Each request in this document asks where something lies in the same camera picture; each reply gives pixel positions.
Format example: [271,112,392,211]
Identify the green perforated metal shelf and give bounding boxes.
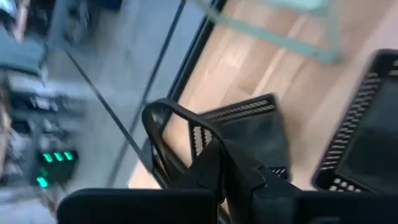
[192,0,343,65]

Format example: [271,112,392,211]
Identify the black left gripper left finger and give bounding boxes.
[57,139,225,224]

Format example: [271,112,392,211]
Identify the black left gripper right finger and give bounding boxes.
[224,139,398,224]

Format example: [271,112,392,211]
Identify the small black plastic basket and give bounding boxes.
[312,48,398,194]
[141,93,292,187]

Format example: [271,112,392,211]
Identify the black aluminium table frame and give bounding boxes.
[167,0,228,100]

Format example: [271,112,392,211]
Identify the black device green lights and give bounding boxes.
[30,149,78,189]

